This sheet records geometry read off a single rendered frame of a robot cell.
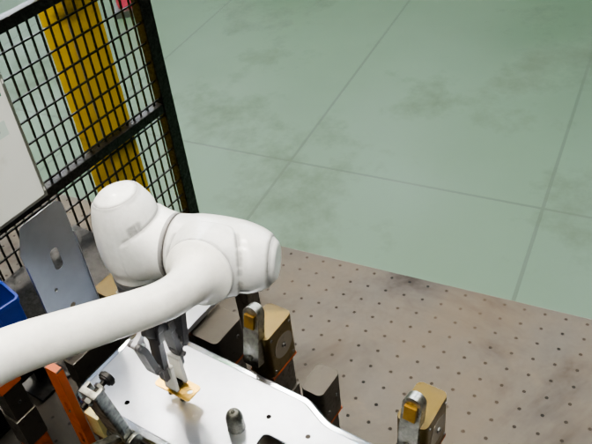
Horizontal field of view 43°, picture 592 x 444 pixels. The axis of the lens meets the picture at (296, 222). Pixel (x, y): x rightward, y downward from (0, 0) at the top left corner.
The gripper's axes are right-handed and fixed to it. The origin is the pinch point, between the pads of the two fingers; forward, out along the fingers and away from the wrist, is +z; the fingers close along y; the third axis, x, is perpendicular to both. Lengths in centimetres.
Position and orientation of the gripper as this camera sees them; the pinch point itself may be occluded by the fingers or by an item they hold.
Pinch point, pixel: (173, 371)
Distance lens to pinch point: 141.5
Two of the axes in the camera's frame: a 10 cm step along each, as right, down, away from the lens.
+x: -8.3, -2.9, 4.7
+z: 1.0, 7.6, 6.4
